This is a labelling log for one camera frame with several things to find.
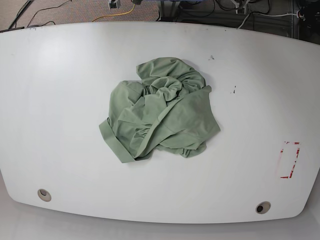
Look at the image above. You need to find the red tape marking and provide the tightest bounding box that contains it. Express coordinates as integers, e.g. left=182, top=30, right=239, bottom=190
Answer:
left=276, top=141, right=301, bottom=179

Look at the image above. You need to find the white cable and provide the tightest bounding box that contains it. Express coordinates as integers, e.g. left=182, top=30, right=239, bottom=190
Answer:
left=236, top=11, right=301, bottom=30

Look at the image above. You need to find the green t-shirt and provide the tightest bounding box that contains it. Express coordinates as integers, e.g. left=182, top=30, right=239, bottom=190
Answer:
left=99, top=57, right=221, bottom=163

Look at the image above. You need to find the left table grommet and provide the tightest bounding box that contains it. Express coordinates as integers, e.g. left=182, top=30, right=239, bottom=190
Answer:
left=37, top=189, right=52, bottom=202

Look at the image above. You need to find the table grommet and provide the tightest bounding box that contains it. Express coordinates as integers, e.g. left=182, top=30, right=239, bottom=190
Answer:
left=37, top=189, right=52, bottom=202
left=255, top=201, right=271, bottom=215

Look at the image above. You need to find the right table grommet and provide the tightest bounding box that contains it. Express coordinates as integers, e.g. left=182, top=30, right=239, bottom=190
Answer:
left=255, top=201, right=271, bottom=215

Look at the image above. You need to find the yellow cable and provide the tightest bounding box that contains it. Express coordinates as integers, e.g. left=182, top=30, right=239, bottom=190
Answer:
left=91, top=2, right=137, bottom=23

